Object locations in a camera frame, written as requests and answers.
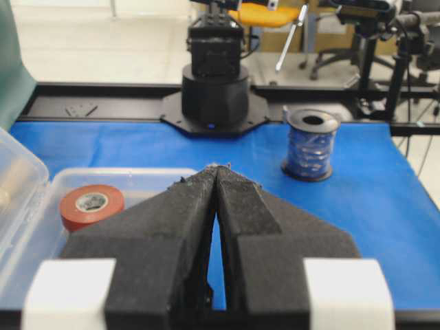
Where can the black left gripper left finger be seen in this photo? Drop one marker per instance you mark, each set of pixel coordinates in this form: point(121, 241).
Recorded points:
point(130, 271)

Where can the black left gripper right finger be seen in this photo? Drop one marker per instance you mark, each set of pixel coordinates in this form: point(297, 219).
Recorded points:
point(287, 269)

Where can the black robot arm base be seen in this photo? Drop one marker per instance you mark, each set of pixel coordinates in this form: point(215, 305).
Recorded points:
point(214, 86)

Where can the clear plastic toolbox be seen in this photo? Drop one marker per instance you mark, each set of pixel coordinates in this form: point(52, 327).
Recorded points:
point(44, 236)

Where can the clear plastic toolbox lid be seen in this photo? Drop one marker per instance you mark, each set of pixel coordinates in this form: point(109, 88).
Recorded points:
point(23, 180)

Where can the red electrical tape roll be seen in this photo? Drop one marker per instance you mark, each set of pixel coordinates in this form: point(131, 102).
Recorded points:
point(90, 204)

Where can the blue table mat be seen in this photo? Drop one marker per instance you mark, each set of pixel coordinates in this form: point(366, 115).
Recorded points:
point(373, 192)

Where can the green curtain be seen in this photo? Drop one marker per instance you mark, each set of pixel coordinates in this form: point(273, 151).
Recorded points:
point(17, 84)

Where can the orange office chair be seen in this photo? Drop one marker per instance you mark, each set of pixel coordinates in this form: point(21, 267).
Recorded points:
point(254, 16)

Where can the black office chair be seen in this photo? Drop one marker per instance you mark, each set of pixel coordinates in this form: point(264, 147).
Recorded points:
point(324, 35)

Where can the blue wire spool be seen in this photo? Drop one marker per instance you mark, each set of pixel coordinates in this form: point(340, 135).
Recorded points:
point(311, 138)

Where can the black mounting rail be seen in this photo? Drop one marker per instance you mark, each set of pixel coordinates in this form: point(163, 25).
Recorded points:
point(143, 103)

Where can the black camera stand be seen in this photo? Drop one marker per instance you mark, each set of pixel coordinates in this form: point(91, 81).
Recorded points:
point(412, 39)

